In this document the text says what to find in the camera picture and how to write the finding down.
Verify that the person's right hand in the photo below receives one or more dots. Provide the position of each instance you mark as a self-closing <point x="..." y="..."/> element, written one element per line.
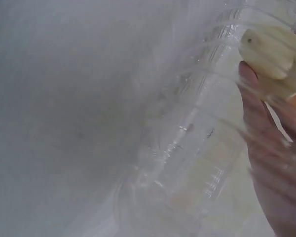
<point x="273" y="177"/>

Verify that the person's right fingers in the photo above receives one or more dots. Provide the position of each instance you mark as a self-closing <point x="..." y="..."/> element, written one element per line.
<point x="251" y="103"/>

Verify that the pale yellow peeled vegetable piece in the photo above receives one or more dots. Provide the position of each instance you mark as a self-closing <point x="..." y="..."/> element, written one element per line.
<point x="269" y="51"/>

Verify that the clear plastic container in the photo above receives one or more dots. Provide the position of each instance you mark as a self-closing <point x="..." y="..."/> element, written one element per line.
<point x="177" y="148"/>

